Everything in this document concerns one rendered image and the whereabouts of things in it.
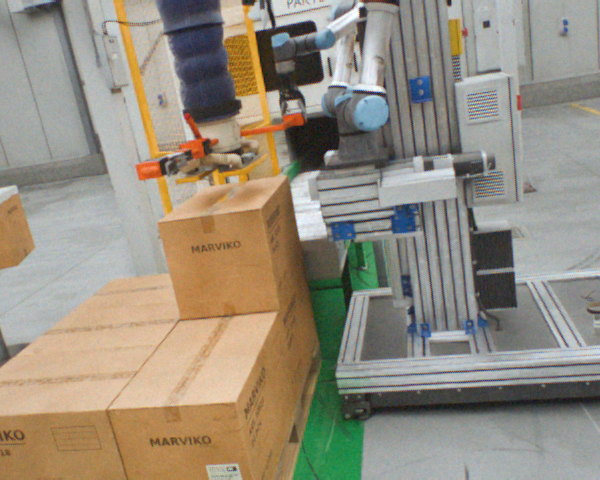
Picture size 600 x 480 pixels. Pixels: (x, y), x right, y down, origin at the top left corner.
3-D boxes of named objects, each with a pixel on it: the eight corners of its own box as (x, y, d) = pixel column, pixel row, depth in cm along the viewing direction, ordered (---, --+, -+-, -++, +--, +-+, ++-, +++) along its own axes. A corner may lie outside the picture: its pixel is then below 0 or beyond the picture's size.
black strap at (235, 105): (195, 116, 242) (193, 106, 241) (248, 106, 237) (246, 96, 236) (175, 122, 221) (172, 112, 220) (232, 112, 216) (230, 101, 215)
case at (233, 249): (222, 267, 282) (205, 187, 271) (303, 257, 274) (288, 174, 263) (180, 320, 226) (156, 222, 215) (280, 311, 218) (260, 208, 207)
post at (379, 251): (380, 300, 348) (356, 133, 320) (392, 299, 346) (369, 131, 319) (380, 304, 341) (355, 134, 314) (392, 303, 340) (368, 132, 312)
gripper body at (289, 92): (279, 103, 245) (274, 74, 242) (284, 102, 253) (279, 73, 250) (297, 100, 244) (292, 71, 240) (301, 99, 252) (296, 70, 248)
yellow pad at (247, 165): (246, 161, 250) (244, 149, 249) (268, 157, 248) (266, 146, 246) (222, 177, 218) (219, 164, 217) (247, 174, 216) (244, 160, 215)
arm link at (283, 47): (293, 31, 242) (279, 33, 236) (298, 59, 245) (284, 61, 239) (280, 35, 248) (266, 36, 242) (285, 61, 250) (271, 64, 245)
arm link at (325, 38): (392, 13, 264) (329, 56, 237) (373, 18, 272) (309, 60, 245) (385, -13, 259) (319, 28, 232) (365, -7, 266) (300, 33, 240)
